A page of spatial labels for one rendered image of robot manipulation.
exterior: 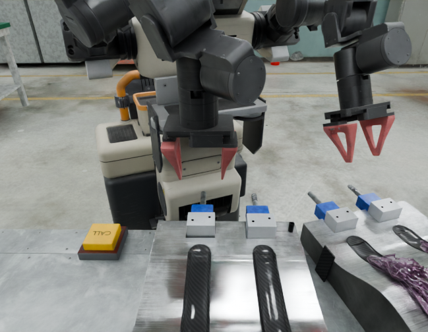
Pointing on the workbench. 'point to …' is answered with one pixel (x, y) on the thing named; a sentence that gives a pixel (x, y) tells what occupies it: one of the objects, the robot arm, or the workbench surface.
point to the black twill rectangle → (324, 263)
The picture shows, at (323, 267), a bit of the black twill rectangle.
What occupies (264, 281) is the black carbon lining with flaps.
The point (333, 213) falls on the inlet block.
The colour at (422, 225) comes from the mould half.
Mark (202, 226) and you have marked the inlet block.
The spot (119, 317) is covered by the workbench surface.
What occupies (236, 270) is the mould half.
